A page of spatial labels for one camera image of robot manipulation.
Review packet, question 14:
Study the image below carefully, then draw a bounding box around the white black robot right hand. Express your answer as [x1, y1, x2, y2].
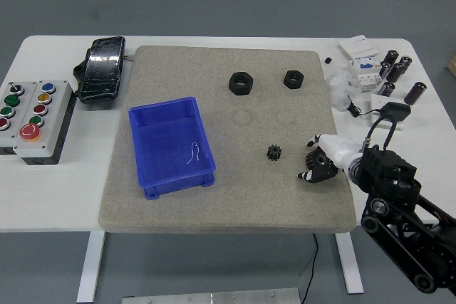
[298, 133, 364, 184]

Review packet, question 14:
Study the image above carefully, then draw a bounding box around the black gear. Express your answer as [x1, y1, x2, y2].
[266, 144, 284, 164]

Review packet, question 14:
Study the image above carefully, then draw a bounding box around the small black hex nut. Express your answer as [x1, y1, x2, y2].
[283, 69, 306, 89]

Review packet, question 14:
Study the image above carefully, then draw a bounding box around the large black hex nut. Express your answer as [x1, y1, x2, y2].
[228, 71, 255, 96]

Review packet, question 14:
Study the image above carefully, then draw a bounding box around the blue plastic box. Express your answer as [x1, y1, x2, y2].
[128, 96, 217, 201]

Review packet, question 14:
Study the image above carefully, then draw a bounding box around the grey box with emergency stop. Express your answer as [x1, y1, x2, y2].
[13, 79, 76, 167]

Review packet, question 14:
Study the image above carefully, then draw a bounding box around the clear plastic bag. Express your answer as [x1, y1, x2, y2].
[325, 68, 361, 111]

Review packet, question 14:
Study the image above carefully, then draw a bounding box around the white flat plate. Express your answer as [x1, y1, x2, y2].
[369, 93, 405, 131]

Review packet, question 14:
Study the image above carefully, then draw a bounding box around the black power adapter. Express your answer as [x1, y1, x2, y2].
[378, 101, 412, 122]

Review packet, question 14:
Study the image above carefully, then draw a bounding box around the white blue circuit breaker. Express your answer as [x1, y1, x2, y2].
[347, 53, 383, 95]

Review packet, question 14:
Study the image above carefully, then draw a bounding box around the white cardboard packet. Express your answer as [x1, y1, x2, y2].
[338, 34, 380, 61]

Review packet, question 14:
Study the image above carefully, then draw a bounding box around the white table leg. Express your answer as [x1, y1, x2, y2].
[334, 229, 365, 295]
[76, 231, 106, 303]

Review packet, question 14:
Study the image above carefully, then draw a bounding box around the grey-brown mat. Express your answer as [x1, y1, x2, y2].
[98, 45, 357, 236]

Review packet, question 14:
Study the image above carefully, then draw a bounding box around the silver metal plate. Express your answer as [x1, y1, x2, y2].
[121, 287, 301, 304]

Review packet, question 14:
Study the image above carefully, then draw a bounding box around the black wrapped foot pedal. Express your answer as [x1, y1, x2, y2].
[73, 35, 127, 105]

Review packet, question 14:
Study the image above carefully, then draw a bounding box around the white table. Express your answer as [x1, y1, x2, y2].
[0, 35, 456, 235]

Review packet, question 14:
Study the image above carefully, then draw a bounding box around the black adapter cord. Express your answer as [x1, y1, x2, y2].
[346, 94, 384, 119]

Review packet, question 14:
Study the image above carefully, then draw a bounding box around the black cable under table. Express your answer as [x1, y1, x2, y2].
[301, 233, 320, 302]

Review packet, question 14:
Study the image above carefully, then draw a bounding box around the grey box with selector switch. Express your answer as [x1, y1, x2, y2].
[0, 81, 38, 157]

